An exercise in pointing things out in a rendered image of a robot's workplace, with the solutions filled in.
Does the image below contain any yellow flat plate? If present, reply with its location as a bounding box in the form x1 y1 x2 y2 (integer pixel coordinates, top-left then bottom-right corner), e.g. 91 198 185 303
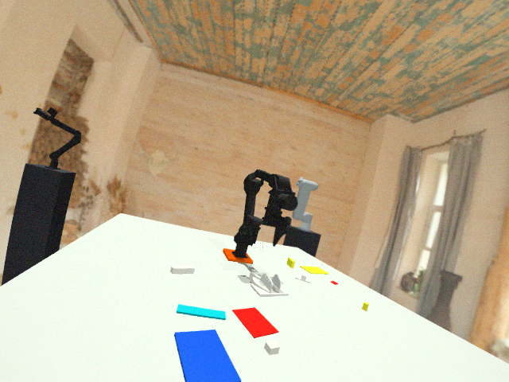
300 266 328 275

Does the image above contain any blue flat plate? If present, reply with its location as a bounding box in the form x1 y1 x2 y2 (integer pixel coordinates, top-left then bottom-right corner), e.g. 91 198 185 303
174 329 241 382

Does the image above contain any cyan flat bar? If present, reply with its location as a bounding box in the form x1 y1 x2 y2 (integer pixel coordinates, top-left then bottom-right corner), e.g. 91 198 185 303
176 304 226 321

